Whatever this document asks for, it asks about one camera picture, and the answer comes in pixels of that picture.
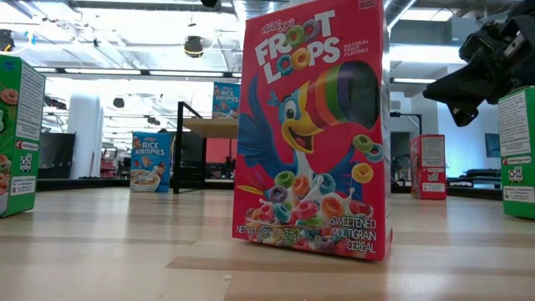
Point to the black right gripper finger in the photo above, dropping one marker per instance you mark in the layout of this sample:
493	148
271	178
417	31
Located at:
464	113
464	88

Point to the green Apple Jacks cereal box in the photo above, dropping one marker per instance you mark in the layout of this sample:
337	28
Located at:
21	125
518	146

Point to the red Froot Loops cereal box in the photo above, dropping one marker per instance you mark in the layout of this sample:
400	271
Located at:
313	125
428	167

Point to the blue Rice Krispies cereal box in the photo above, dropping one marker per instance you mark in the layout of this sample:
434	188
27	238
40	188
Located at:
225	100
150	163

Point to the black background robot arm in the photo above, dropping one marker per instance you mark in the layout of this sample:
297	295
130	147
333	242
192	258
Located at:
221	169

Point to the wooden shelf with black legs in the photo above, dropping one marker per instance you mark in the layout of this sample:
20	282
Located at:
209	127

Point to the computer monitor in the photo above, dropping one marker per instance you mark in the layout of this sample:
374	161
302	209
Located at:
492	145

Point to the black dome ceiling fixture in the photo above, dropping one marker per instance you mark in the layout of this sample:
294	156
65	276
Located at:
193	46

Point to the long ceiling light strip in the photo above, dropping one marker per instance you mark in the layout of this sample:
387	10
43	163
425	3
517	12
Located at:
414	80
104	71

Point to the black bent pole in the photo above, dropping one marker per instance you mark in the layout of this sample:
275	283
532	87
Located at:
407	113

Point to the black desk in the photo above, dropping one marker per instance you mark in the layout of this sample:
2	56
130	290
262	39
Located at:
476	177

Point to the grey ceiling air unit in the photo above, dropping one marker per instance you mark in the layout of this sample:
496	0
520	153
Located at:
426	32

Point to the black screen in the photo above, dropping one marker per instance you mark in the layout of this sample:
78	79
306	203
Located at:
56	154
192	146

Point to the white round column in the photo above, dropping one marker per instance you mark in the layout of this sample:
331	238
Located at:
83	138

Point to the silver ventilation duct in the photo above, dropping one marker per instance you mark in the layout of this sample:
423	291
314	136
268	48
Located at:
399	8

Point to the red wall panel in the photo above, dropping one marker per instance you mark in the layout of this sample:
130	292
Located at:
221	150

